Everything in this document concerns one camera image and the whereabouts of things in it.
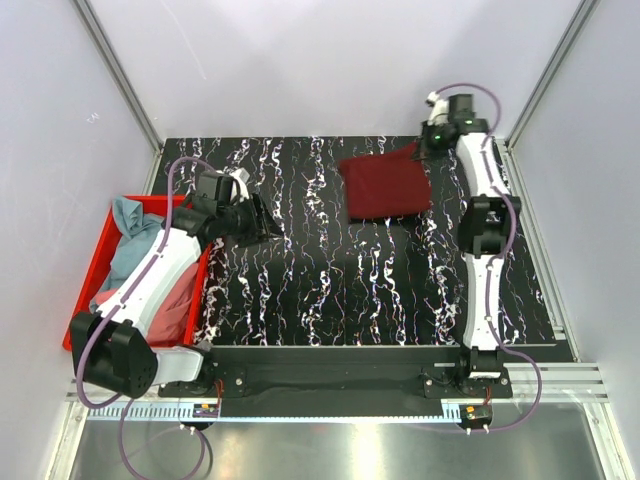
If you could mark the white slotted cable duct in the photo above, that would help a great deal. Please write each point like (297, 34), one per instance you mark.
(201, 413)

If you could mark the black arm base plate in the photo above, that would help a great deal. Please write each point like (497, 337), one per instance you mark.
(339, 404)

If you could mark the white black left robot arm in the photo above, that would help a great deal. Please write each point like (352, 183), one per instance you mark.
(110, 347)

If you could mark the dark red t shirt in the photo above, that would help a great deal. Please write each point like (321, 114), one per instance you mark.
(391, 184)

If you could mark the red plastic bin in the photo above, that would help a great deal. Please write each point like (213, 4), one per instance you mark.
(104, 251)

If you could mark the pink t shirt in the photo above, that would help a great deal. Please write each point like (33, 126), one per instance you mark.
(170, 321)

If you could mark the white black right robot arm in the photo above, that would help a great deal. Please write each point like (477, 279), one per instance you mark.
(485, 235)

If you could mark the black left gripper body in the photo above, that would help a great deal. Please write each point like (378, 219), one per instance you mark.
(241, 221)

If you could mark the black marbled table mat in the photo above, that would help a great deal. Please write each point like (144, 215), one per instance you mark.
(326, 281)

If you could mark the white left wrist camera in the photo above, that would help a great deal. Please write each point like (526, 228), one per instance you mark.
(240, 191)

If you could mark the left aluminium corner post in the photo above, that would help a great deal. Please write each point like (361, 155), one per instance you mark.
(108, 54)

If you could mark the aluminium frame rail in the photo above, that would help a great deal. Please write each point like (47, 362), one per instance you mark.
(576, 382)

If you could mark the light blue t shirt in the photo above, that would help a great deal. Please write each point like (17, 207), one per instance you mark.
(138, 232)

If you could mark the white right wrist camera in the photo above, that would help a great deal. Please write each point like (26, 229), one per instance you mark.
(439, 105)

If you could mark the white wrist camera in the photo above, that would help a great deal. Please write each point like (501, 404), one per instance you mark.
(439, 105)
(240, 191)

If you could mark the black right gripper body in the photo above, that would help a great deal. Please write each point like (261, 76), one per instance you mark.
(433, 139)

